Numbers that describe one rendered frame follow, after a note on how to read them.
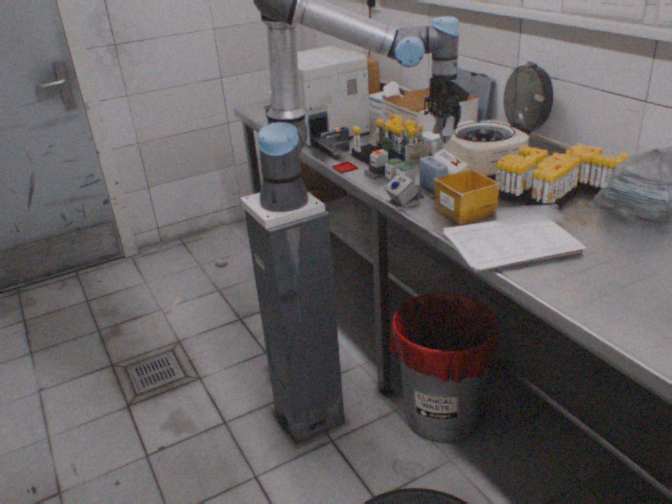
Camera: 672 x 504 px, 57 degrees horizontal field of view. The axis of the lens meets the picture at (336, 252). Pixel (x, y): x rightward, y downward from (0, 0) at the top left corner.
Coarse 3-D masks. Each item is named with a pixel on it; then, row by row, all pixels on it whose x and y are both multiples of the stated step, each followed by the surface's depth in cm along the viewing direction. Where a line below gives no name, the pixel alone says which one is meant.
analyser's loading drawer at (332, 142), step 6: (324, 132) 242; (330, 132) 233; (312, 138) 237; (318, 138) 236; (324, 138) 232; (330, 138) 228; (336, 138) 230; (324, 144) 230; (330, 144) 229; (336, 144) 224; (342, 144) 225; (348, 144) 227; (336, 150) 225; (342, 150) 226; (348, 150) 228
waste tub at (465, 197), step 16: (448, 176) 183; (464, 176) 185; (480, 176) 182; (448, 192) 177; (464, 192) 188; (480, 192) 174; (496, 192) 176; (448, 208) 179; (464, 208) 174; (480, 208) 176; (496, 208) 179; (464, 224) 176
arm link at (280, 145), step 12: (264, 132) 180; (276, 132) 180; (288, 132) 179; (264, 144) 178; (276, 144) 177; (288, 144) 178; (300, 144) 186; (264, 156) 180; (276, 156) 179; (288, 156) 179; (264, 168) 183; (276, 168) 180; (288, 168) 181
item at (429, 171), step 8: (424, 160) 194; (432, 160) 194; (424, 168) 195; (432, 168) 190; (440, 168) 188; (424, 176) 196; (432, 176) 191; (440, 176) 190; (424, 184) 197; (432, 184) 193; (424, 192) 196; (432, 192) 194
